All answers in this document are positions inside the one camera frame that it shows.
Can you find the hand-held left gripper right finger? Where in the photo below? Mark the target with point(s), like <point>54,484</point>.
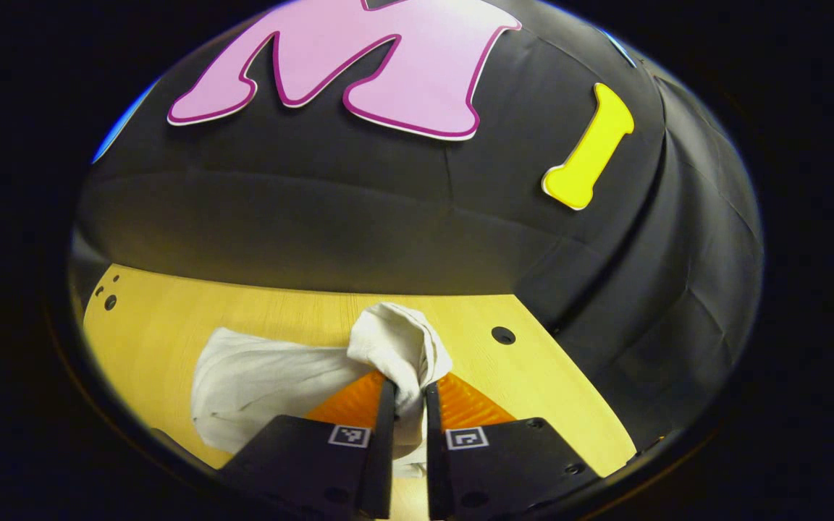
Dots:
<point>437,463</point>

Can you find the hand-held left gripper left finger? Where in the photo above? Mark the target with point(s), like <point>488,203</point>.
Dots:
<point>381,456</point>

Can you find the white jeans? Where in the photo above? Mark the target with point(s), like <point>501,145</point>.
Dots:
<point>265,376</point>

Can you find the black backdrop cloth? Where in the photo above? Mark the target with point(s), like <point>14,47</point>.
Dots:
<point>388,210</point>

